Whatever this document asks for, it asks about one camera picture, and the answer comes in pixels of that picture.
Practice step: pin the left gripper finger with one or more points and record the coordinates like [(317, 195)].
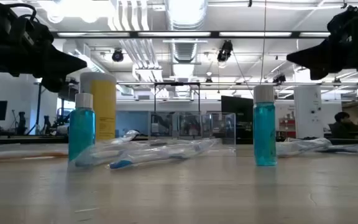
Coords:
[(59, 59), (64, 71)]

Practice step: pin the black hanging overhead camera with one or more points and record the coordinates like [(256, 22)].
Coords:
[(225, 49)]

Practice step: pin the black aluminium table frame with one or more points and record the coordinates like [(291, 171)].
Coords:
[(26, 140)]

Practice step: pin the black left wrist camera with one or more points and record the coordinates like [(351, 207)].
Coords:
[(33, 31)]

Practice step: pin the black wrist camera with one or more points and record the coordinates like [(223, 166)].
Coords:
[(346, 21), (33, 31)]

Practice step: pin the teal mouthwash bottle white cap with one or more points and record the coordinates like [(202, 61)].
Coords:
[(264, 133), (81, 133)]

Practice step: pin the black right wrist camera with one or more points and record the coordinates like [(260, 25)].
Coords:
[(346, 21)]

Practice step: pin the black standing monitor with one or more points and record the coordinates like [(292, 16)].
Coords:
[(238, 109)]

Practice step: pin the person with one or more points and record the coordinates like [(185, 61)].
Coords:
[(342, 124)]

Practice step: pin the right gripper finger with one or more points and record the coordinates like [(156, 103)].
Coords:
[(319, 51), (319, 64)]

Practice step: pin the white square column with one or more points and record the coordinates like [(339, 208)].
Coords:
[(308, 112)]

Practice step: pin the yellow white wipes canister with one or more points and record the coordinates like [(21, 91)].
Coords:
[(104, 105)]

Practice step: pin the red shelf unit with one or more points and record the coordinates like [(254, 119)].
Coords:
[(287, 127)]

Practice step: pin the clear acrylic organizer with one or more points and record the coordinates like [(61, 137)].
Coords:
[(197, 124)]

